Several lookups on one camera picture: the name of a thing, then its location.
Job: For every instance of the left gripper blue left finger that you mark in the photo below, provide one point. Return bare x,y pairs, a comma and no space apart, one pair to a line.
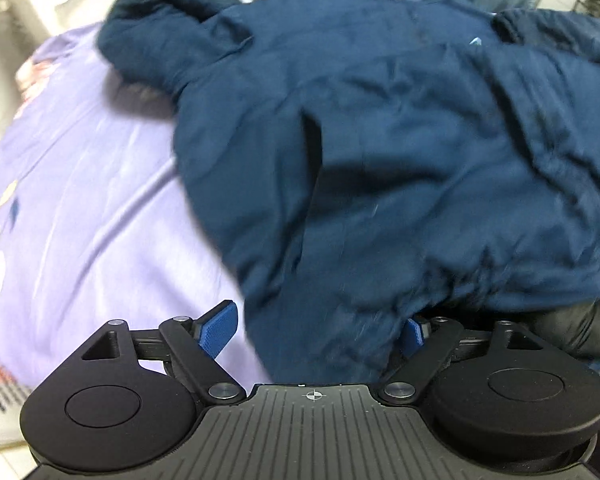
214,330

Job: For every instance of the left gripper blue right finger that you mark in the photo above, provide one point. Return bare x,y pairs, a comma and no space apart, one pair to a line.
414,335

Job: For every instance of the navy blue large jacket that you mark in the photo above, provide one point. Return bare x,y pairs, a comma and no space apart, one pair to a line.
356,161

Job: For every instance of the lavender bed sheet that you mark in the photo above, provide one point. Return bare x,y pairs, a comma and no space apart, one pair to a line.
95,222

